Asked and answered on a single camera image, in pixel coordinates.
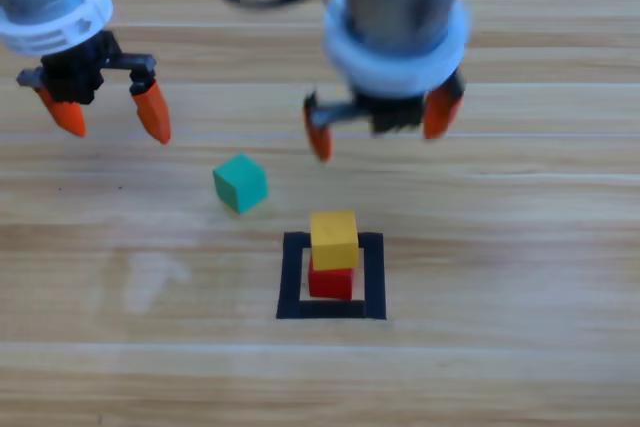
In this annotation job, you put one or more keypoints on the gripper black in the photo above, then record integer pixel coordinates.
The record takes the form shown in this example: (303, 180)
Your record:
(75, 77)
(395, 117)

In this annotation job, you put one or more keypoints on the yellow wooden cube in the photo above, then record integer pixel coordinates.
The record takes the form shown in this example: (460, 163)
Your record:
(334, 242)

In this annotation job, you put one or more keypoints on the green wooden cube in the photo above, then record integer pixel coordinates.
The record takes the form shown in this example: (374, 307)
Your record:
(240, 182)

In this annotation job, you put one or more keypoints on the red wooden cube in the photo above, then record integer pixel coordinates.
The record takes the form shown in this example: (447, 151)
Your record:
(330, 284)

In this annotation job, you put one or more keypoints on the black tape square outline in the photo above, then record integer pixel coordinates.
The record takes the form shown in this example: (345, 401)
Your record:
(292, 277)

